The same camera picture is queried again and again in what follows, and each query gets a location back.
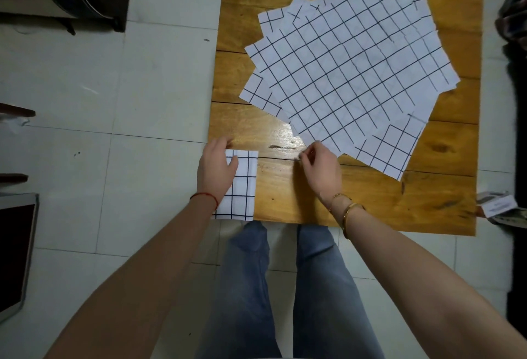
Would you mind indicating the person's left forearm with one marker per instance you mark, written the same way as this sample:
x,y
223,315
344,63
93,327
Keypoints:
x,y
131,288

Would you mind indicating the pile of grid cloths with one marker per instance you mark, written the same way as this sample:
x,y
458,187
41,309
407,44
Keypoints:
x,y
350,62

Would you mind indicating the gold bangle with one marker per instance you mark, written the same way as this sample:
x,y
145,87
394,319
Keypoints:
x,y
350,210

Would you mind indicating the long cream and denim sofa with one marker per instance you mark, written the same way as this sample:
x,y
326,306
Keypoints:
x,y
519,124

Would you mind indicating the person's right hand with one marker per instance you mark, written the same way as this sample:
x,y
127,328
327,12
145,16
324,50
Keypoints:
x,y
325,173

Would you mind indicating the small white orange box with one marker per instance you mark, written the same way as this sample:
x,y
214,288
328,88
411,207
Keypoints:
x,y
498,206

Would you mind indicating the person's right forearm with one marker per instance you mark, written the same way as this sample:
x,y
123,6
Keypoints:
x,y
420,288

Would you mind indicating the red plaid blanket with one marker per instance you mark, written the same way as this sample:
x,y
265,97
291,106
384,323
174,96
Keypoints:
x,y
512,21

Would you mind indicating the wooden table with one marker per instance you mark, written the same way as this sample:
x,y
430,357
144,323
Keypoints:
x,y
350,202

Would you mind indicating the dark red refrigerator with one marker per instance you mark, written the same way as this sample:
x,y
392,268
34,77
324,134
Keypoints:
x,y
16,256

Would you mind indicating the person's left hand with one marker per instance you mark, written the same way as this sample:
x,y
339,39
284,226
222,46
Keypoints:
x,y
214,173

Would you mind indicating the person's denim trousers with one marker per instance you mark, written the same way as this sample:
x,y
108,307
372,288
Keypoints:
x,y
243,297

